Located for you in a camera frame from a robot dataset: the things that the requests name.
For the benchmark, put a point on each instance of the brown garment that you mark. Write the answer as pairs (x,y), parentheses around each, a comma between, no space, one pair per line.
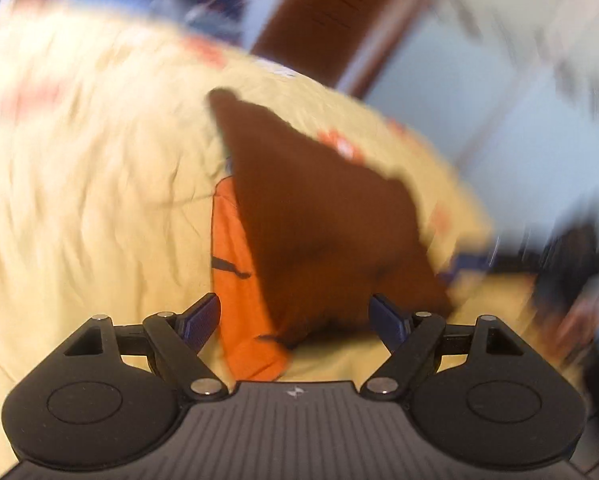
(324,230)

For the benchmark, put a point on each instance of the yellow floral bed sheet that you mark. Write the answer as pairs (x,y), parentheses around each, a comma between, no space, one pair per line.
(104,185)

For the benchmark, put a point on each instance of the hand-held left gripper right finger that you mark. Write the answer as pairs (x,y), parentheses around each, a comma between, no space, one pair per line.
(389,317)

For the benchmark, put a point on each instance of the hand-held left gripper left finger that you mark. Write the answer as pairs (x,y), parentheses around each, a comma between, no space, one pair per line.
(202,317)

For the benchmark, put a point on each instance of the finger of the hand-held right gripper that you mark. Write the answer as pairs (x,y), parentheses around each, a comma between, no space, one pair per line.
(472,262)

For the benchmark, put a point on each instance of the brown wooden door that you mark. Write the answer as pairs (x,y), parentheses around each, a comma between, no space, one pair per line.
(339,15)

